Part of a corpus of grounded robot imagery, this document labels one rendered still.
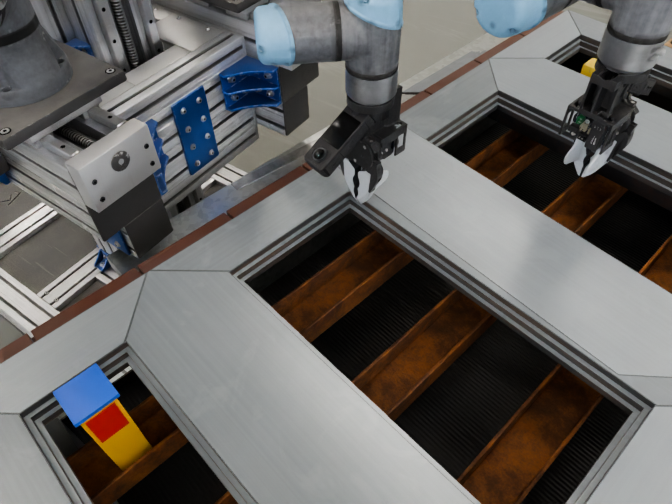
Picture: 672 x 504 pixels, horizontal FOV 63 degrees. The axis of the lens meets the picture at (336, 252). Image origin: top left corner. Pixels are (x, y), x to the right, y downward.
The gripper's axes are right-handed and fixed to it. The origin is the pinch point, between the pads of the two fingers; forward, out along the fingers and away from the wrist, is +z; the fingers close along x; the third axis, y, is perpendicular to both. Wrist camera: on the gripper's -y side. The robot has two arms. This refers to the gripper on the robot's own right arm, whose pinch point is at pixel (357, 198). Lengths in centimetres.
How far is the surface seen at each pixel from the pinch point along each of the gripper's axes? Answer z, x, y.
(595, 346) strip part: 0.7, -43.3, 3.3
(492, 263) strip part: 0.7, -24.6, 5.3
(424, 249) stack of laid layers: 1.9, -14.7, 0.8
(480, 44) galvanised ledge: 17, 34, 86
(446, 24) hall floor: 85, 126, 200
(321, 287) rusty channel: 17.5, 0.3, -9.0
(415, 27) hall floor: 85, 137, 185
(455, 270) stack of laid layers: 1.9, -20.9, 0.9
